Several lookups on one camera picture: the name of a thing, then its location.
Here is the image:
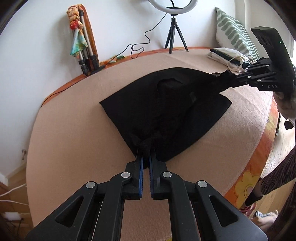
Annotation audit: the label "black cable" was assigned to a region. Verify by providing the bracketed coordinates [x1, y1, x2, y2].
[41, 11, 168, 108]

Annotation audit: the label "white folded cloth bag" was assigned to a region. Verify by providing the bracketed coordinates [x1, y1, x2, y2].
[206, 47, 257, 71]

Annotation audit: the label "beige bed blanket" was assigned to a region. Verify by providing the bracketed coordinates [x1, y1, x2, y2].
[25, 47, 279, 241]

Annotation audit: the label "white cable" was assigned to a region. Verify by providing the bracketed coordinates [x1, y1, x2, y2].
[0, 183, 28, 205]

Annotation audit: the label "colourful knotted scarf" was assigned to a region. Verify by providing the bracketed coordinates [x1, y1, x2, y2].
[67, 4, 88, 58]

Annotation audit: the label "person's right forearm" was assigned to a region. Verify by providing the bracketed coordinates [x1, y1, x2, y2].
[274, 90, 296, 121]

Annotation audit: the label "dark folded cloth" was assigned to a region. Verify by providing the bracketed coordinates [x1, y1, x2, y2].
[211, 47, 247, 66]

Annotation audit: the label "folded silver tripod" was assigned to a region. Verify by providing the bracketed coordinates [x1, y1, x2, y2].
[74, 9, 107, 76]

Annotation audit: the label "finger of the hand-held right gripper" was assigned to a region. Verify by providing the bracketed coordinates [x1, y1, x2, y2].
[228, 58, 275, 76]
[229, 72, 281, 88]

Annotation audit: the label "black ring light tripod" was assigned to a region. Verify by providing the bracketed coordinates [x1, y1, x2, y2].
[164, 14, 189, 54]

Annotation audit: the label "green patterned cloth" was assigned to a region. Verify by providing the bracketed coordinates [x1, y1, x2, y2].
[100, 54, 126, 67]

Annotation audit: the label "orange textured board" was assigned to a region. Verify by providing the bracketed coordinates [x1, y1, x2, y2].
[81, 3, 100, 66]

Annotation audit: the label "person's dark clothing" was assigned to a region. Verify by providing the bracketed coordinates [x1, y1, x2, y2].
[245, 141, 296, 241]

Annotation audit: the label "black t-shirt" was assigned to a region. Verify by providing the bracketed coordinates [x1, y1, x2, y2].
[99, 67, 236, 168]

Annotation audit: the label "green patterned white pillow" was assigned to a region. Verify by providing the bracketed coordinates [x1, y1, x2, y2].
[215, 7, 260, 63]

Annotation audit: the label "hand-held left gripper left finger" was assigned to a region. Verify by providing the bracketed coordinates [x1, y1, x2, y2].
[24, 148, 145, 241]

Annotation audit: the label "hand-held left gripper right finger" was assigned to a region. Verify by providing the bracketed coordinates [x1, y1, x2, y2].
[149, 148, 269, 241]

